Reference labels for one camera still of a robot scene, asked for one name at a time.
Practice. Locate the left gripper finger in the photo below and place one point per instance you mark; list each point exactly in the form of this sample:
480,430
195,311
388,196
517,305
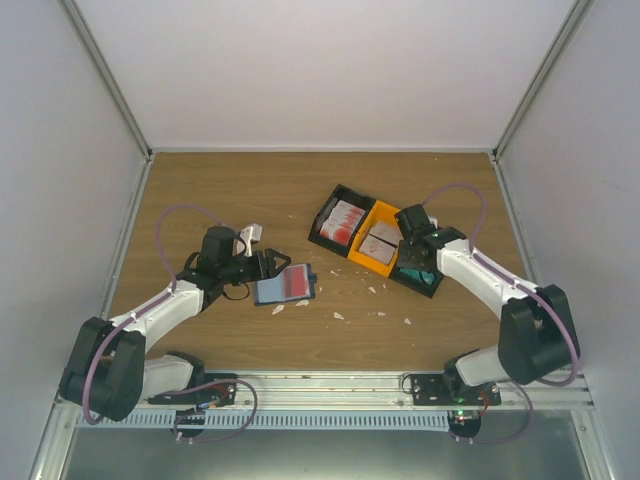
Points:
275,257
272,273

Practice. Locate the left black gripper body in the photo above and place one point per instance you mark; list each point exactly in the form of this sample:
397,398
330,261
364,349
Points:
246,275

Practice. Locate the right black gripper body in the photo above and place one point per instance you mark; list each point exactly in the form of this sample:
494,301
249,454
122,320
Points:
407,260

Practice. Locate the white pink cards stack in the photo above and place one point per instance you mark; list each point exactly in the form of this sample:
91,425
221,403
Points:
381,242

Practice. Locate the orange bin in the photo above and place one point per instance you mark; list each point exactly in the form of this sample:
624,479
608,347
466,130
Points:
380,212

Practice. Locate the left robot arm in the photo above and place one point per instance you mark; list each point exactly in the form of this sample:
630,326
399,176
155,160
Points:
108,373

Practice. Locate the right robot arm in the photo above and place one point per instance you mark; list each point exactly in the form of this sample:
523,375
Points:
537,338

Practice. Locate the red patterned cards stack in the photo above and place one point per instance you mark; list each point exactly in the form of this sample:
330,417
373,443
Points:
341,223

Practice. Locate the black bin right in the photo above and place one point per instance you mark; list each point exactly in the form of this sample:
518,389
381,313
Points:
416,286

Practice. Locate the black bin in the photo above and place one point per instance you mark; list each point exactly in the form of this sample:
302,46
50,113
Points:
349,195
416,286

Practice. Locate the black bin left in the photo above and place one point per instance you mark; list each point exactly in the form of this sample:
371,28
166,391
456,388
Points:
349,195

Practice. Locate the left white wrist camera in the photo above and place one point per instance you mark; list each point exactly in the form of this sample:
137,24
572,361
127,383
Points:
250,235

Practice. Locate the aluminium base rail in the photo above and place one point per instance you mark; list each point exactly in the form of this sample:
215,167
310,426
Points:
365,391

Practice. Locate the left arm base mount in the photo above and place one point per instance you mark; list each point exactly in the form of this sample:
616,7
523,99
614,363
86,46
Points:
203,392

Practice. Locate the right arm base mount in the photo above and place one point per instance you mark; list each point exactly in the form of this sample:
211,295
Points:
465,405

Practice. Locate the grey slotted cable duct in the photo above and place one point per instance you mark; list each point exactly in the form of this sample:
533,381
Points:
293,420

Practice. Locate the right aluminium frame post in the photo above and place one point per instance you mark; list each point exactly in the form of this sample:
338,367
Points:
567,30

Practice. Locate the aluminium frame post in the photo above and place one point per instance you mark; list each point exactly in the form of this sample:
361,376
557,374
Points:
567,30
89,43

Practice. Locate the left aluminium frame post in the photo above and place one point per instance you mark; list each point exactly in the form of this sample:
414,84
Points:
89,43

